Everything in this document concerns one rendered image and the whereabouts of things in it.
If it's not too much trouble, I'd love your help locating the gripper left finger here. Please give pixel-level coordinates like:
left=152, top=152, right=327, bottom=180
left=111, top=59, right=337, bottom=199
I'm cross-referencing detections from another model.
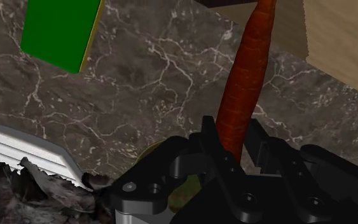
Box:
left=105, top=115, right=264, bottom=224

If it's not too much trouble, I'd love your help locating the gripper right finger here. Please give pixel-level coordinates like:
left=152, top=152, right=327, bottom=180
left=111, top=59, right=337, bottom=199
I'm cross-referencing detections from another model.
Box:
left=244, top=118, right=358, bottom=224

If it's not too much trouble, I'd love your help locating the orange carrot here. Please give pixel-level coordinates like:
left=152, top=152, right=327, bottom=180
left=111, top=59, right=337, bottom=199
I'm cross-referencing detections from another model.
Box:
left=216, top=0, right=277, bottom=165

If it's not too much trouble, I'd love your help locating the green round fruit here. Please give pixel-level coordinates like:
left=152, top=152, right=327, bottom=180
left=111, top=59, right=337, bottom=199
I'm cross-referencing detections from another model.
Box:
left=134, top=139, right=202, bottom=214

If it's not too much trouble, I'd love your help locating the dark crumpled leafy lump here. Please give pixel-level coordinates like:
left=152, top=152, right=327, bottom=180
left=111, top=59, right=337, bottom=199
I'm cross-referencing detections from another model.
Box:
left=0, top=156, right=115, bottom=224

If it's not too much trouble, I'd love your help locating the white ribbed plate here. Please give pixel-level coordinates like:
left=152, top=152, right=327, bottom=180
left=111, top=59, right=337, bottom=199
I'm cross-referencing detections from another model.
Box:
left=0, top=122, right=90, bottom=191

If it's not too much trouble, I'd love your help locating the green book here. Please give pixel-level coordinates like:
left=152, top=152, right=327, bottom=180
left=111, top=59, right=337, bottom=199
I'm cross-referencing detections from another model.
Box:
left=20, top=0, right=106, bottom=74

